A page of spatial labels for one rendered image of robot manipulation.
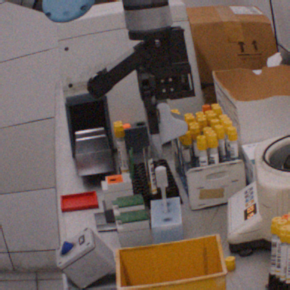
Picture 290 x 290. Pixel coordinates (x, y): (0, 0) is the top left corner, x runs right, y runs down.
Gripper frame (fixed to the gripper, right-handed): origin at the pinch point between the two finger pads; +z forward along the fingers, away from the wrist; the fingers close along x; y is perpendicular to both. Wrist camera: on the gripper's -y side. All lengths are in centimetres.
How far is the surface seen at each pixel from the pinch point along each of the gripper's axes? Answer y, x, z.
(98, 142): -8.7, 26.1, 5.3
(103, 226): -9.7, -2.8, 10.3
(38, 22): -28, 169, -1
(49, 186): -32, 169, 62
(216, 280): 3.3, -46.9, 2.2
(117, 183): -6.3, -1.9, 3.6
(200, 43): 19, 76, -1
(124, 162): -4.7, 16.6, 6.7
